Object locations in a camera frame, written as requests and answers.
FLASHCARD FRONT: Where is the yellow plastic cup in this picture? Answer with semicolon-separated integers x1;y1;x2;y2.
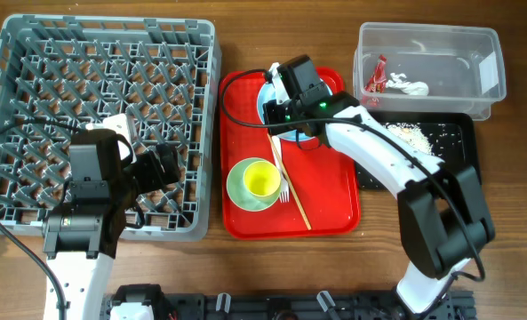
243;160;281;199

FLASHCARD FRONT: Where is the red snack wrapper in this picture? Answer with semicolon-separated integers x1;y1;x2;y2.
364;55;387;93

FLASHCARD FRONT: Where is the white napkin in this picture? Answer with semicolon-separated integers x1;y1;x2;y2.
386;73;429;96

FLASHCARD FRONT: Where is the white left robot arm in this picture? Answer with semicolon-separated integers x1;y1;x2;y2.
43;129;180;319

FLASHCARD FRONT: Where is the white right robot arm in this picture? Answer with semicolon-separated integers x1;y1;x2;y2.
264;55;495;316

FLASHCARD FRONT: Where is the grey plastic dishwasher rack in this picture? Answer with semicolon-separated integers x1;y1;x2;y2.
0;14;221;242

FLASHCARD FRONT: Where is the large light blue plate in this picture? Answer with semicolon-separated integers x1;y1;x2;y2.
257;68;344;142

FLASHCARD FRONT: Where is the white plastic fork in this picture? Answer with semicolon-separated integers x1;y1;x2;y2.
271;136;290;203

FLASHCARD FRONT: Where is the light green bowl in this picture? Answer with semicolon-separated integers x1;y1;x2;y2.
226;157;281;212

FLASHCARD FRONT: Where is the red plastic tray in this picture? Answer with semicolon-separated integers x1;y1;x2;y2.
220;74;361;240

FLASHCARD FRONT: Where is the wooden chopstick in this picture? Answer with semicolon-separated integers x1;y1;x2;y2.
267;135;312;230

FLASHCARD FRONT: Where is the pile of rice scraps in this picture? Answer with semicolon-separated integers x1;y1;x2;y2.
385;123;433;156

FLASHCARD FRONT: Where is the clear plastic bin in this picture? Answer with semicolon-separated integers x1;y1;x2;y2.
353;22;507;121

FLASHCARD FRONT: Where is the black rectangular tray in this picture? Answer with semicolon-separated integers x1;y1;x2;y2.
370;111;482;181

